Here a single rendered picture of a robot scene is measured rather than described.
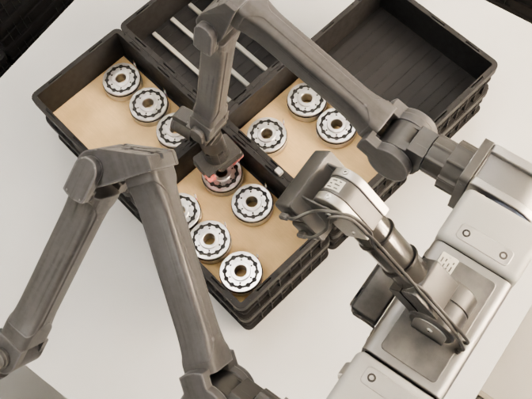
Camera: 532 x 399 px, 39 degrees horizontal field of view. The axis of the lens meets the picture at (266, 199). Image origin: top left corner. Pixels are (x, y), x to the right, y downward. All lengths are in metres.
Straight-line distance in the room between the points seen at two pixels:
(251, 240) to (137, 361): 0.42
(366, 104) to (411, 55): 0.86
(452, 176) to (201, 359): 0.48
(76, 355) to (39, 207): 0.43
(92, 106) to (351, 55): 0.71
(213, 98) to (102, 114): 0.60
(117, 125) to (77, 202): 0.94
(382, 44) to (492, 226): 1.06
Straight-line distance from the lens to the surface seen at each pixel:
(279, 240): 1.86
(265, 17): 1.27
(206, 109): 1.59
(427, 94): 2.05
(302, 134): 1.97
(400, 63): 2.09
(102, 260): 2.05
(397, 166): 1.25
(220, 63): 1.43
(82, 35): 2.41
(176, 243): 1.09
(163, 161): 1.10
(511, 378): 2.69
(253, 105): 1.96
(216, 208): 1.90
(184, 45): 2.15
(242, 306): 1.71
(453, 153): 1.23
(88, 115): 2.09
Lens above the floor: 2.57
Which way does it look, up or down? 67 degrees down
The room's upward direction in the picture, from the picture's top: 9 degrees counter-clockwise
